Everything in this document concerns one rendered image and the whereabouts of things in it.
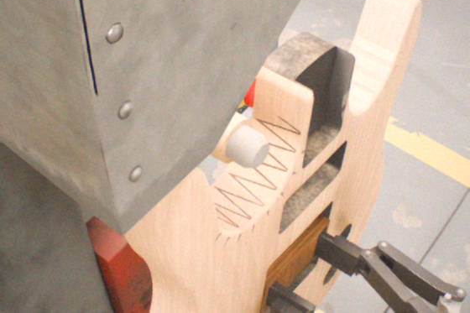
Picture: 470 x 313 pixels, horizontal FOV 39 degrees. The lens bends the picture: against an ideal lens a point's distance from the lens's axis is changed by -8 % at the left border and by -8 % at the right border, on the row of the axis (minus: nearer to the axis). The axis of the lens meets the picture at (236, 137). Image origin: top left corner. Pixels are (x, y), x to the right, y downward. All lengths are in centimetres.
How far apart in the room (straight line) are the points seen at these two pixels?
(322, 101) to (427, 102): 181
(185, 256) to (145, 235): 3
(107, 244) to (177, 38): 98
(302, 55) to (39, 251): 64
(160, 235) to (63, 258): 70
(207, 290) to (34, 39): 31
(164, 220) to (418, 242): 161
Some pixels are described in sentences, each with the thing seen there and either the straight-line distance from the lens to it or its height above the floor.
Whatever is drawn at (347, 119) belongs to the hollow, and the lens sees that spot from 55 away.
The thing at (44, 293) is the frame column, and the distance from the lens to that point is 112.
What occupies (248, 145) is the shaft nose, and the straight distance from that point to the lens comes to 44.
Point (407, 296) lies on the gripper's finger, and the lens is 62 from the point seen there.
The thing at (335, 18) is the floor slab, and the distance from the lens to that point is 259.
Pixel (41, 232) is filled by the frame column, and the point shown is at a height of 78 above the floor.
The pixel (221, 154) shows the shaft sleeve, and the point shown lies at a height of 125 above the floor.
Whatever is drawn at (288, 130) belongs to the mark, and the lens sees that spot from 49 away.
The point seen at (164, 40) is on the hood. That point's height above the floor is 145.
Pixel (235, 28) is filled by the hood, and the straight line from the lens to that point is 24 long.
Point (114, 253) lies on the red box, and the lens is 117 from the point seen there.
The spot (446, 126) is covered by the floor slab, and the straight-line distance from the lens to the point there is 227.
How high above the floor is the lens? 159
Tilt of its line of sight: 48 degrees down
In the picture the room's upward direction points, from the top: straight up
